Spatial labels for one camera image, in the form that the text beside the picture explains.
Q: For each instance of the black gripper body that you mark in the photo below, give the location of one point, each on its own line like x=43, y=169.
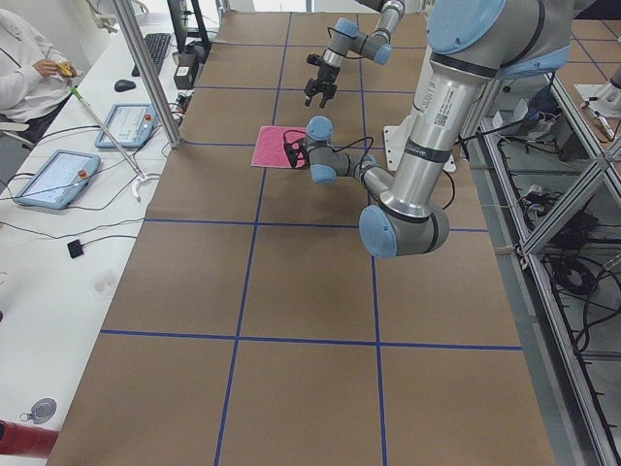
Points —
x=325, y=76

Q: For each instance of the pink towel with grey trim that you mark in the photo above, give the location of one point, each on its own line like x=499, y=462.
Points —
x=269, y=151

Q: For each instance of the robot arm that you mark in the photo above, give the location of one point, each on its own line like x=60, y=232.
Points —
x=346, y=36
x=470, y=44

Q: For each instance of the black power box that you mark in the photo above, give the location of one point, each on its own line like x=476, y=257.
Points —
x=186, y=71

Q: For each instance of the black keyboard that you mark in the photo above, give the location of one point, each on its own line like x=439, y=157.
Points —
x=157, y=46

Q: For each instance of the far teach pendant tablet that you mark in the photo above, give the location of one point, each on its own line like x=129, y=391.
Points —
x=131, y=124

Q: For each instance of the teach pendant tablet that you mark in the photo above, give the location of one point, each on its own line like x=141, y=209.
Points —
x=131, y=124
x=59, y=181

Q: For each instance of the grabber stick tool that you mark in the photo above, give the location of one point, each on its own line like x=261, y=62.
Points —
x=141, y=176

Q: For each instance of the black computer mouse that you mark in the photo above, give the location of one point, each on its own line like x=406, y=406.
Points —
x=124, y=85

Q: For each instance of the near teach pendant tablet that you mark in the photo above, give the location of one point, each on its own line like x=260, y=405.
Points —
x=59, y=181

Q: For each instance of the person in white shirt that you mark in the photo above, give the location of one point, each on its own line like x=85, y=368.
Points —
x=35, y=77

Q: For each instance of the small black square pad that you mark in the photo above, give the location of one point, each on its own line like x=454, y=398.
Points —
x=75, y=248

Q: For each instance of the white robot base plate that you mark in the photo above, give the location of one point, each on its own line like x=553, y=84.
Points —
x=397, y=141

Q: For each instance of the aluminium frame post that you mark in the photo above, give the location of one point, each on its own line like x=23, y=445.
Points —
x=135, y=42

